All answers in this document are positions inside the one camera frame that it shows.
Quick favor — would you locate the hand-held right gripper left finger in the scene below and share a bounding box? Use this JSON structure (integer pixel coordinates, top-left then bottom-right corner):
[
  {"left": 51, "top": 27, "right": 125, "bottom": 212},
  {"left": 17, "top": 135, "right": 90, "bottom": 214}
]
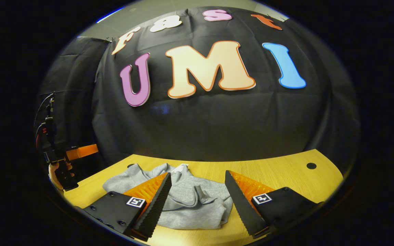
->
[{"left": 76, "top": 172, "right": 173, "bottom": 242}]

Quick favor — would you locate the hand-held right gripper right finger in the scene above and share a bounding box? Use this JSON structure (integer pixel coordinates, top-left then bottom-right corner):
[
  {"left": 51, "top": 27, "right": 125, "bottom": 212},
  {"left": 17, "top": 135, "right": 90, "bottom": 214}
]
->
[{"left": 224, "top": 169, "right": 325, "bottom": 240}]

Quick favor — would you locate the grey sweatshirt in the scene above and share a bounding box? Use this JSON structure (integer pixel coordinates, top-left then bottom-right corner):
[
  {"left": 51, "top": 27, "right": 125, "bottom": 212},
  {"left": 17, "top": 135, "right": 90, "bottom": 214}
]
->
[{"left": 102, "top": 163, "right": 234, "bottom": 230}]

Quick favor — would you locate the black backdrop cloth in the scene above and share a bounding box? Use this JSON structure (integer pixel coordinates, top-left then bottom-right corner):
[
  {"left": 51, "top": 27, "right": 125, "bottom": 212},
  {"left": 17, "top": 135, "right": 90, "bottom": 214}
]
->
[{"left": 35, "top": 6, "right": 361, "bottom": 178}]

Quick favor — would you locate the red gripper cable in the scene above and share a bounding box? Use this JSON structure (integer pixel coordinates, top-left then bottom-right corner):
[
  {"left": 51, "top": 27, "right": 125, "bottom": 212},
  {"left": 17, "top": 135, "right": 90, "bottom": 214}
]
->
[{"left": 36, "top": 125, "right": 49, "bottom": 149}]

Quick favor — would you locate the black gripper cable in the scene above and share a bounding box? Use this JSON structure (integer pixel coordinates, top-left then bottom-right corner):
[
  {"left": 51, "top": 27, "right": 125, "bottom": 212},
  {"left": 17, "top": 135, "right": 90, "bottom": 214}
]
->
[{"left": 34, "top": 92, "right": 54, "bottom": 137}]

